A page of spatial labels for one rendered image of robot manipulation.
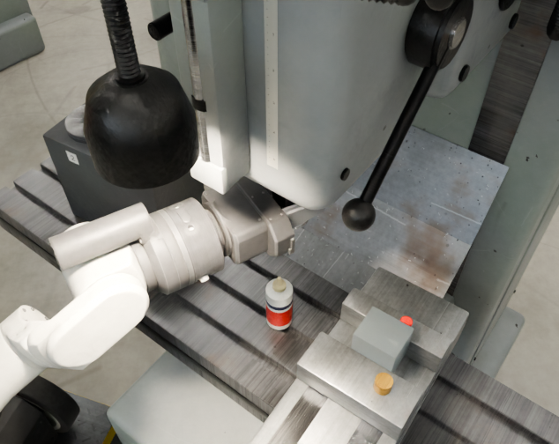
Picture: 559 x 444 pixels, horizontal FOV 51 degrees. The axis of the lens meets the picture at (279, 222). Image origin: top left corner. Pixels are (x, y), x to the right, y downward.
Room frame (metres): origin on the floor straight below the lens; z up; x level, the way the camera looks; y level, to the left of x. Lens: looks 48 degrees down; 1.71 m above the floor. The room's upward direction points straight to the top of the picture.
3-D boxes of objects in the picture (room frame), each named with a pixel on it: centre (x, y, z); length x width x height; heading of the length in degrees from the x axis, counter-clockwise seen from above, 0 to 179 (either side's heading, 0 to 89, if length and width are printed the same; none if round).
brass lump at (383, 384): (0.33, -0.13, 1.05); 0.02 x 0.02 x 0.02
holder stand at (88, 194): (0.72, 0.25, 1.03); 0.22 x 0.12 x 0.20; 60
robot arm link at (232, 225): (0.43, 0.07, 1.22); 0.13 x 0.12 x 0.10; 31
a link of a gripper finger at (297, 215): (0.45, -0.03, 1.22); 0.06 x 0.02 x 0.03; 121
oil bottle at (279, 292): (0.50, 0.00, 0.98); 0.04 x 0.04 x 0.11
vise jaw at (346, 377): (0.34, -0.10, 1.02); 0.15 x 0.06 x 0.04; 55
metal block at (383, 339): (0.39, -0.13, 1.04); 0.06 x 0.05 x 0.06; 55
